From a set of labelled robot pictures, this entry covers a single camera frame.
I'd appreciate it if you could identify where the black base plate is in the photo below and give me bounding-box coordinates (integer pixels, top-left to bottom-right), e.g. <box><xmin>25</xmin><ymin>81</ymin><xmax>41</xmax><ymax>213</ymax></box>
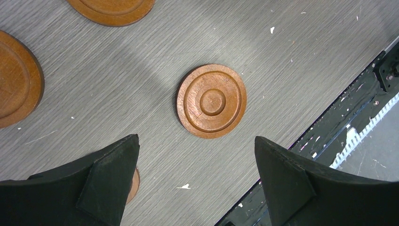
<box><xmin>217</xmin><ymin>41</ymin><xmax>399</xmax><ymax>226</ymax></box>

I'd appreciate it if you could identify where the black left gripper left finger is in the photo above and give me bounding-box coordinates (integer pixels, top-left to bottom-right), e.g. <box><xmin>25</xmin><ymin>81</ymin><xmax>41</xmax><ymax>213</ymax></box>
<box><xmin>0</xmin><ymin>134</ymin><xmax>140</xmax><ymax>226</ymax></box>

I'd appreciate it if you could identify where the dark brown wooden coaster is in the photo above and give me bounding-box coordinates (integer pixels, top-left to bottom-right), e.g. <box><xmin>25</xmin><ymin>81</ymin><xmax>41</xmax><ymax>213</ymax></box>
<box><xmin>126</xmin><ymin>168</ymin><xmax>140</xmax><ymax>205</ymax></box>

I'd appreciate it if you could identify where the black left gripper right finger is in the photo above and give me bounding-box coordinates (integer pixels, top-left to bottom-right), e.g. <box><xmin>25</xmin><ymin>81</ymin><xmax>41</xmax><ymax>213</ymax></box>
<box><xmin>255</xmin><ymin>136</ymin><xmax>399</xmax><ymax>226</ymax></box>

